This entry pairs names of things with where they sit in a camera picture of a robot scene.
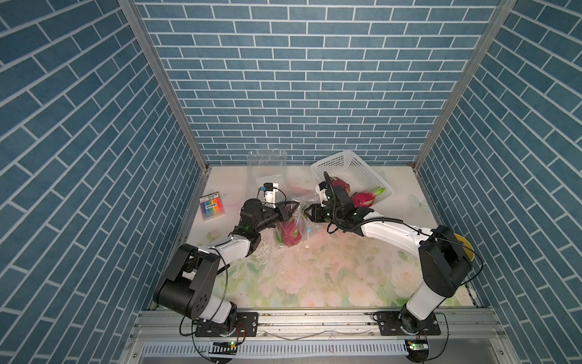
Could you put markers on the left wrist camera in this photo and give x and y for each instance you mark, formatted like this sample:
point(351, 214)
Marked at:
point(272, 194)

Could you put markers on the zip-top bag with label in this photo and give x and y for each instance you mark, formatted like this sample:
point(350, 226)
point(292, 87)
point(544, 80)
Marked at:
point(265, 166)

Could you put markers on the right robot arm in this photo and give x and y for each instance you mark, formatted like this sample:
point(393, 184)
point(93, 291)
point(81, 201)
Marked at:
point(446, 258)

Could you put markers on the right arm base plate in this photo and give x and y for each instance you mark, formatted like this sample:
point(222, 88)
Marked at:
point(393, 323)

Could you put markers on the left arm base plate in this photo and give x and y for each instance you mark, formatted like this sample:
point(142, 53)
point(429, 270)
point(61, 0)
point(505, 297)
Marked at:
point(244, 323)

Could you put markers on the yellow cup of markers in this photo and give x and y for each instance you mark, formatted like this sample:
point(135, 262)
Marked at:
point(467, 247)

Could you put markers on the rainbow colour card pack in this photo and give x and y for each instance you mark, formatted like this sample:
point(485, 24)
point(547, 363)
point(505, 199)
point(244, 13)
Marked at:
point(211, 206)

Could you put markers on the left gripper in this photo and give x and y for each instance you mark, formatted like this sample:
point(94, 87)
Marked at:
point(280, 213)

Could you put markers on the white plastic basket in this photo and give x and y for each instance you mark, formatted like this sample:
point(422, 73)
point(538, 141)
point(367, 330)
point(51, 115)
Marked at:
point(353, 170)

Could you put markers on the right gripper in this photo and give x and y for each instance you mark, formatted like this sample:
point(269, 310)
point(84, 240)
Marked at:
point(314, 210)

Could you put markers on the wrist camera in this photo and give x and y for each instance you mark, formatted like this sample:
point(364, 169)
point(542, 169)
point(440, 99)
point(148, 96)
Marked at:
point(272, 194)
point(321, 189)

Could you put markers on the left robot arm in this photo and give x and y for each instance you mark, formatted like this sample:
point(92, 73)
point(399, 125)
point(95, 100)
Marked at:
point(186, 286)

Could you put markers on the aluminium front rail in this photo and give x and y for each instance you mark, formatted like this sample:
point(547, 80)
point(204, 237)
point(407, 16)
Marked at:
point(455, 335)

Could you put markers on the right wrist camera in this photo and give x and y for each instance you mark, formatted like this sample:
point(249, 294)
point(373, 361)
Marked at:
point(321, 189)

